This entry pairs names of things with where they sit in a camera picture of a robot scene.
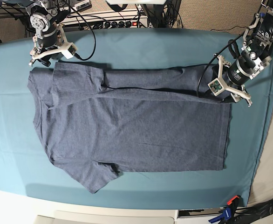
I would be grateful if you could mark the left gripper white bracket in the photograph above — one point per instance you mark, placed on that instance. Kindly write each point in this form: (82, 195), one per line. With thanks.
(231, 79)

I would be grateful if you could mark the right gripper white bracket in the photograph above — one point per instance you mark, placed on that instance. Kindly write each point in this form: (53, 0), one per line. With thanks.
(51, 45)

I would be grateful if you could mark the blue-grey heathered T-shirt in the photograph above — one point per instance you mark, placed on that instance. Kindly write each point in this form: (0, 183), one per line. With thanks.
(95, 123)

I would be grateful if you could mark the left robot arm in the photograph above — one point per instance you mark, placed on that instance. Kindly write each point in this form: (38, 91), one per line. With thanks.
(250, 60)

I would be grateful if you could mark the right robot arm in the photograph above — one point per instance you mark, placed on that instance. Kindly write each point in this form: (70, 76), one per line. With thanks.
(44, 14)

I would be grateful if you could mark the white power strip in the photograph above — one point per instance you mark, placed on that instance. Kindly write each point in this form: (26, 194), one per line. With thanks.
(130, 19)

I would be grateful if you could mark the orange blue clamp bottom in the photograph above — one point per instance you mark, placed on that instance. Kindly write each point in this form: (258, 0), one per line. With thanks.
(228, 212)

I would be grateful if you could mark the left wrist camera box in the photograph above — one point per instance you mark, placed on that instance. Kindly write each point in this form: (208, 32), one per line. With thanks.
(216, 87)

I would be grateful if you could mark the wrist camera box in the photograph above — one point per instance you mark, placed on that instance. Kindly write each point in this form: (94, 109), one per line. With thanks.
(70, 52)
(216, 87)

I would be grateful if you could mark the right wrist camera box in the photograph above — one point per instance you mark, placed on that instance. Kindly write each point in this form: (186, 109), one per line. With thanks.
(70, 52)

